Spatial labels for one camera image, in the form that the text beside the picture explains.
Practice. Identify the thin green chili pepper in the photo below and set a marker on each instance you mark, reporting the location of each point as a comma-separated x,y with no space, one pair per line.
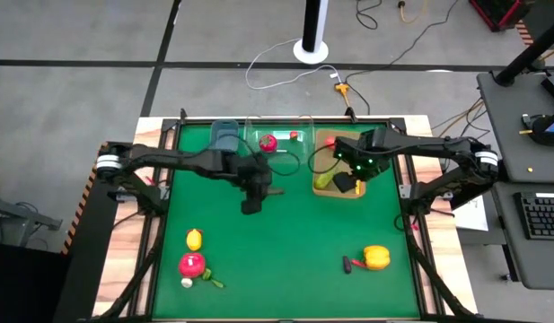
217,283

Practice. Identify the white garlic bulb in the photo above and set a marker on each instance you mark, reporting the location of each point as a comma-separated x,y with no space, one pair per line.
187,282

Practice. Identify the wooden tray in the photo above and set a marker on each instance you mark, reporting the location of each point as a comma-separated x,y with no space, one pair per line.
319,190

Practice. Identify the dark grey keyboard desk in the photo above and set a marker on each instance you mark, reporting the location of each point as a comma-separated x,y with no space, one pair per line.
510,260

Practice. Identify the grey-blue plastic bin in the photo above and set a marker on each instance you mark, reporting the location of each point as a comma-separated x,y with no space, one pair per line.
223,134

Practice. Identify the light green cucumber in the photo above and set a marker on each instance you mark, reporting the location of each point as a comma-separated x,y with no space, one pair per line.
323,180

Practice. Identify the large red orange tomato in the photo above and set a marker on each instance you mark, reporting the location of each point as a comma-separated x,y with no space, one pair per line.
191,265

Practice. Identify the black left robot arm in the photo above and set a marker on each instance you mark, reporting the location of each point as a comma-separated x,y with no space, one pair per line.
182,159

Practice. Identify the yellow lemon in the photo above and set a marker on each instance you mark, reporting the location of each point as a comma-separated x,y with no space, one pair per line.
194,240

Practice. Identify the black cabinet hazard stripe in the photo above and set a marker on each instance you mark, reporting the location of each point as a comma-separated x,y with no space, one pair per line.
83,269

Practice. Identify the yellow power plug adapter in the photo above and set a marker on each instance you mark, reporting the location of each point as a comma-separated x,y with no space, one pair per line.
342,88

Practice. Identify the dark grey side desk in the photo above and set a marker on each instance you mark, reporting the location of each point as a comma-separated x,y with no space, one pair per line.
505,134

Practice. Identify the yellow bell pepper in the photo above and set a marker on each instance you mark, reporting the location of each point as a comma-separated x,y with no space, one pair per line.
376,258

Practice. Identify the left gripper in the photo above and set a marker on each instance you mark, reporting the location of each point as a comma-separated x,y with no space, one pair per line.
254,177

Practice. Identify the white black floor pole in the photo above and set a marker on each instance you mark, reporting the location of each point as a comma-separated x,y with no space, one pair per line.
310,51

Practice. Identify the black table frame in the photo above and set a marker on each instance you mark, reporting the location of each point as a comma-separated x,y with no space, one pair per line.
395,125

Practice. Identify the clear plastic bin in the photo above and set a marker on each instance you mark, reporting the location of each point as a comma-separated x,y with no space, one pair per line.
281,130

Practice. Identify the small red tomato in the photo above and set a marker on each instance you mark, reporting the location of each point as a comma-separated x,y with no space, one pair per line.
294,135

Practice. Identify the black device blue screen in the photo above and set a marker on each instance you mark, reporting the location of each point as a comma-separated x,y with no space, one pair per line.
539,130

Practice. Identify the small yellow squash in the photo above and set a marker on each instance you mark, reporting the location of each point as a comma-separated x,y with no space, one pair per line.
357,187

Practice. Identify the small green pepper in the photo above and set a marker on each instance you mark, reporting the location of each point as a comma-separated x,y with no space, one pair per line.
206,274

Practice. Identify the black keyboard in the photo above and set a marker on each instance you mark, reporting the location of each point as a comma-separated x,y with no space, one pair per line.
541,217

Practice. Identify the red black crate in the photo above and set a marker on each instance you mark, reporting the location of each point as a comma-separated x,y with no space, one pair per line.
501,11

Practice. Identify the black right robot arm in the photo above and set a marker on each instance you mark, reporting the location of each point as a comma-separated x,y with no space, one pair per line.
429,145

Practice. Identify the thin red chili pepper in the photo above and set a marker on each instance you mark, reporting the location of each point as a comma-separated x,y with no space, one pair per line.
358,263

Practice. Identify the large red strawberry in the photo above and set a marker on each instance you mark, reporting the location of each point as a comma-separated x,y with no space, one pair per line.
268,144

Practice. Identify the grey metal stand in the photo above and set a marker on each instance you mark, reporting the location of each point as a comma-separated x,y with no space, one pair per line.
16,213

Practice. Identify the white paper sheet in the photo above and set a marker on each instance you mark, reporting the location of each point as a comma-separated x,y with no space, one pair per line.
472,217

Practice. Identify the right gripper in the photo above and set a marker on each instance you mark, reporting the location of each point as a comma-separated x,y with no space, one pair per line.
364,152

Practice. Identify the green table mat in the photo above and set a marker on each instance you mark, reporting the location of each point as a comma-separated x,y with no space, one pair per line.
281,269

